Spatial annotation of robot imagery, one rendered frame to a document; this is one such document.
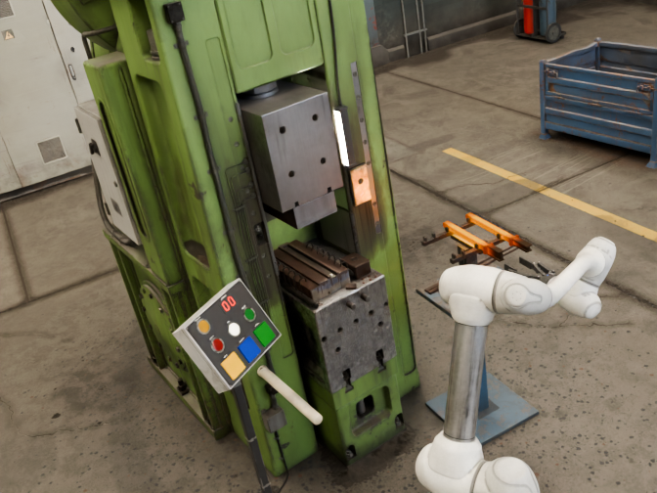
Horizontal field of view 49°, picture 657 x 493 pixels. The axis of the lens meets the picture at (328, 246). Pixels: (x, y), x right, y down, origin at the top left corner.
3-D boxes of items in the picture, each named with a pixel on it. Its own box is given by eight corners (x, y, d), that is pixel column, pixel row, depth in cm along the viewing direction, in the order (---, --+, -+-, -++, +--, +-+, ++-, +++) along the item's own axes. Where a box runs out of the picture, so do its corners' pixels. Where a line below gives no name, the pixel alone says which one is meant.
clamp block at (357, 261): (372, 272, 318) (370, 259, 315) (357, 280, 315) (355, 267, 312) (356, 263, 328) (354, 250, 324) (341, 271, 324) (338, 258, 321)
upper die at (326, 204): (337, 211, 296) (333, 190, 292) (297, 230, 288) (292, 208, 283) (284, 186, 328) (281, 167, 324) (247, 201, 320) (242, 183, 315)
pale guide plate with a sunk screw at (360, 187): (372, 199, 321) (366, 163, 313) (356, 206, 317) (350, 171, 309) (369, 198, 323) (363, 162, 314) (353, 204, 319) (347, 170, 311)
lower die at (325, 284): (350, 283, 313) (347, 266, 309) (313, 303, 304) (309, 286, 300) (299, 252, 345) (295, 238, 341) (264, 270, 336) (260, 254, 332)
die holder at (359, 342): (397, 355, 336) (384, 274, 315) (331, 394, 319) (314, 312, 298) (328, 310, 379) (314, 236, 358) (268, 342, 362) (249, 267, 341)
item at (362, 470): (440, 444, 346) (440, 442, 345) (344, 512, 320) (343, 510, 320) (388, 405, 376) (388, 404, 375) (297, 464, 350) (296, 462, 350)
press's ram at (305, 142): (360, 178, 298) (345, 84, 279) (283, 213, 281) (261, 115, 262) (305, 156, 330) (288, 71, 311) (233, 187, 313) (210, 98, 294)
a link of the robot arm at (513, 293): (556, 279, 218) (513, 271, 225) (538, 276, 202) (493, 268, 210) (549, 321, 218) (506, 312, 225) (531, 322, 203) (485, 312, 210)
